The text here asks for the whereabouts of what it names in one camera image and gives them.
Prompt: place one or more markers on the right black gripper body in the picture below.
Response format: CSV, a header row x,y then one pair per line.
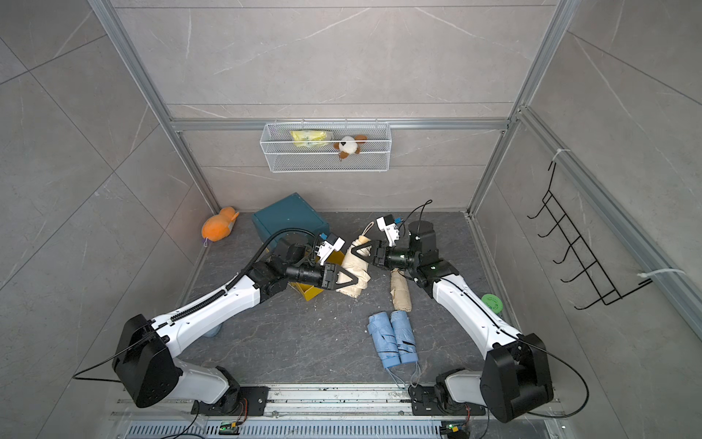
x,y
397,258

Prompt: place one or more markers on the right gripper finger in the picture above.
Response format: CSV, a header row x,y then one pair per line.
x,y
364,246
369,259

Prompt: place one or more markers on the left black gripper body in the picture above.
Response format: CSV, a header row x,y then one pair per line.
x,y
316,276

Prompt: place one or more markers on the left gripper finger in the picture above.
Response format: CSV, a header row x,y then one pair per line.
x,y
350,286
345,276

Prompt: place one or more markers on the beige umbrella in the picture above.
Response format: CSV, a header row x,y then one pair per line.
x,y
356,266
399,291

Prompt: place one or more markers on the blue umbrella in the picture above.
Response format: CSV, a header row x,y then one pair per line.
x,y
384,339
405,338

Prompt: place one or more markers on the teal drawer cabinet yellow base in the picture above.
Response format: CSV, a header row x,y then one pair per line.
x,y
294,212

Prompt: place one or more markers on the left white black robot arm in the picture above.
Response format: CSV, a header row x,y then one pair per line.
x,y
146,361

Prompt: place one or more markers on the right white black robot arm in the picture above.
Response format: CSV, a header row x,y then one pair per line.
x,y
516,378

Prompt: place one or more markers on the brown white plush dog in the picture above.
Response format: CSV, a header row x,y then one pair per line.
x,y
349,145

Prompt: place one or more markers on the green round lid container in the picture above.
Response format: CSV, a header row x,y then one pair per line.
x,y
493,302

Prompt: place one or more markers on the orange plush toy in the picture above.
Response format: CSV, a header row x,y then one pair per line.
x,y
219,226

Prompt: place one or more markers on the yellow packet in basket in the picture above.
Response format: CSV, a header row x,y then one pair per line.
x,y
311,138

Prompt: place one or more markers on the blue grey sponge pad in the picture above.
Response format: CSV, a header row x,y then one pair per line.
x,y
213,332

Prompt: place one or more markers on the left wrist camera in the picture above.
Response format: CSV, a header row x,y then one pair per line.
x,y
327,244

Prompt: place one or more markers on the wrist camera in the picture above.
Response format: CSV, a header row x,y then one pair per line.
x,y
389,225
327,244

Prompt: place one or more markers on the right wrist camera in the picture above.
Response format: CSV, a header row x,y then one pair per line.
x,y
389,225

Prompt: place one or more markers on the white wire wall basket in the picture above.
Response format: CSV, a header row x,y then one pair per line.
x,y
283,156

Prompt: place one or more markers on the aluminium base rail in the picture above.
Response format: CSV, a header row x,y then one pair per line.
x,y
325,411

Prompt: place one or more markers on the black wall hook rack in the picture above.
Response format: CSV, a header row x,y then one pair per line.
x,y
578,250

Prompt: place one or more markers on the aluminium frame profile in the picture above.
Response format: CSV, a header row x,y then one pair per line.
x,y
680,291

